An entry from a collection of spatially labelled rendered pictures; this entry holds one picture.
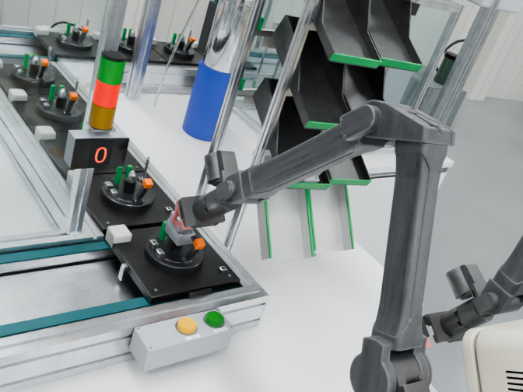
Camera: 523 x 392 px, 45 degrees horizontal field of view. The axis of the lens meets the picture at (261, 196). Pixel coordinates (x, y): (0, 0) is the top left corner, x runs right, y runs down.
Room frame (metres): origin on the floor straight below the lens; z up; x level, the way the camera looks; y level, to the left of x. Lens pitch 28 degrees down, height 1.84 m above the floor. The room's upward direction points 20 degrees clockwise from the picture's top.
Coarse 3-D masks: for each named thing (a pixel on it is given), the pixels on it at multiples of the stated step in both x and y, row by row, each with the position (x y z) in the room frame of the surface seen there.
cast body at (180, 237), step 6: (168, 222) 1.23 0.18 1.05; (168, 228) 1.22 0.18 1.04; (174, 228) 1.21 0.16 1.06; (180, 228) 1.20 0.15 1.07; (192, 228) 1.22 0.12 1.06; (168, 234) 1.22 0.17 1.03; (174, 234) 1.20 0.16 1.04; (180, 234) 1.19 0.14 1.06; (186, 234) 1.20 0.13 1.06; (192, 234) 1.21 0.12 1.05; (174, 240) 1.20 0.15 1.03; (180, 240) 1.19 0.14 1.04; (186, 240) 1.20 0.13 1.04
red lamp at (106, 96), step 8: (96, 80) 1.16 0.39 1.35; (96, 88) 1.15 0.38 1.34; (104, 88) 1.15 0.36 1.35; (112, 88) 1.15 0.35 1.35; (120, 88) 1.17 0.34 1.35; (96, 96) 1.15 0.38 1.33; (104, 96) 1.15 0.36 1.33; (112, 96) 1.15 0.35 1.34; (104, 104) 1.15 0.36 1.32; (112, 104) 1.16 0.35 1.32
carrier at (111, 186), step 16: (96, 176) 1.45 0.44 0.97; (112, 176) 1.48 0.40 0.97; (128, 176) 1.40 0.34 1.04; (144, 176) 1.46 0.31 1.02; (96, 192) 1.38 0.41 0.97; (112, 192) 1.35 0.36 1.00; (128, 192) 1.39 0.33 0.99; (160, 192) 1.49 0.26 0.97; (96, 208) 1.30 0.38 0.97; (112, 208) 1.33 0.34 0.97; (128, 208) 1.34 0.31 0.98; (144, 208) 1.37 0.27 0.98; (160, 208) 1.41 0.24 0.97; (112, 224) 1.26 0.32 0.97; (128, 224) 1.29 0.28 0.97; (144, 224) 1.31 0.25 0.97; (160, 224) 1.35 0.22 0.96
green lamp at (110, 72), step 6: (102, 60) 1.15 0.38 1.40; (108, 60) 1.15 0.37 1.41; (102, 66) 1.15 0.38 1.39; (108, 66) 1.15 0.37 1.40; (114, 66) 1.15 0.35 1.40; (120, 66) 1.16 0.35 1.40; (102, 72) 1.15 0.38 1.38; (108, 72) 1.15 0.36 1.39; (114, 72) 1.15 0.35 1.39; (120, 72) 1.16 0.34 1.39; (102, 78) 1.15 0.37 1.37; (108, 78) 1.15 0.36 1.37; (114, 78) 1.15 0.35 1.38; (120, 78) 1.16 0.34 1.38; (108, 84) 1.15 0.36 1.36; (114, 84) 1.15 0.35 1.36
